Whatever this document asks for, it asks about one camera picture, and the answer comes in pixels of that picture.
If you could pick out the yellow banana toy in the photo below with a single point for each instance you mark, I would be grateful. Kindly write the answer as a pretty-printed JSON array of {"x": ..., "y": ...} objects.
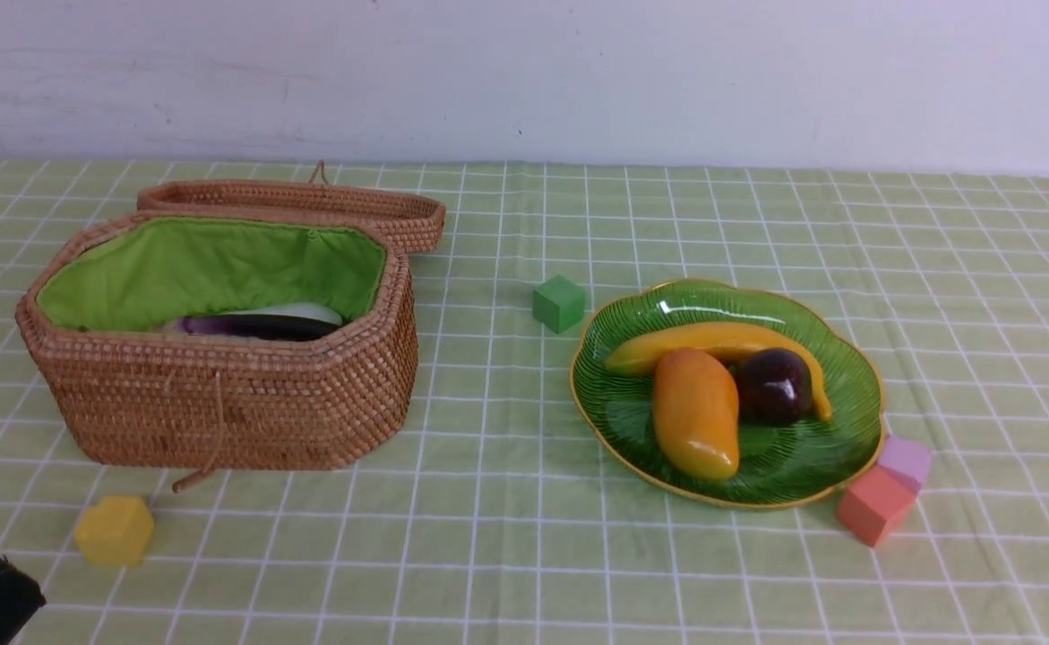
[{"x": 727, "y": 341}]

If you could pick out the yellow hexagonal block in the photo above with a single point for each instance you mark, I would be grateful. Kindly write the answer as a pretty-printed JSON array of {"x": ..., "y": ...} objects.
[{"x": 115, "y": 532}]

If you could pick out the dark purple mangosteen toy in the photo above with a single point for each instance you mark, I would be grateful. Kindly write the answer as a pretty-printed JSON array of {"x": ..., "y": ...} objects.
[{"x": 774, "y": 388}]

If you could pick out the green leaf-shaped glass plate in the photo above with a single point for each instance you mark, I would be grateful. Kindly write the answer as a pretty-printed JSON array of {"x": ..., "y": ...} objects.
[{"x": 780, "y": 468}]

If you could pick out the orange mango toy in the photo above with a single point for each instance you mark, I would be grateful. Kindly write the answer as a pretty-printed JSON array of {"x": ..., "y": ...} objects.
[{"x": 696, "y": 414}]

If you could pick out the dark purple eggplant toy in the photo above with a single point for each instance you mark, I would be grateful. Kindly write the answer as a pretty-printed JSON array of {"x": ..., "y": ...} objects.
[{"x": 265, "y": 327}]

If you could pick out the woven wicker basket green lining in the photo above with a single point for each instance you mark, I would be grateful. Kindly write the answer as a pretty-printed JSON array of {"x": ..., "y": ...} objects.
[{"x": 134, "y": 395}]

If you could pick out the green cube block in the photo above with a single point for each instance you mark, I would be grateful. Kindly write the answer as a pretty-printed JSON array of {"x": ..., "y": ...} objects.
[{"x": 558, "y": 303}]

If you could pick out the light purple cube block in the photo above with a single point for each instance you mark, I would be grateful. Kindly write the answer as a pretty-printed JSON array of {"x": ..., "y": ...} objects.
[{"x": 907, "y": 461}]

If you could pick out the white radish toy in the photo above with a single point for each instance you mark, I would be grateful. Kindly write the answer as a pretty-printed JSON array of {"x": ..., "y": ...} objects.
[{"x": 302, "y": 309}]

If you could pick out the salmon pink cube block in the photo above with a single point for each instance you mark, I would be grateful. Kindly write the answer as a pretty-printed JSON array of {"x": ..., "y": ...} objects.
[{"x": 875, "y": 505}]

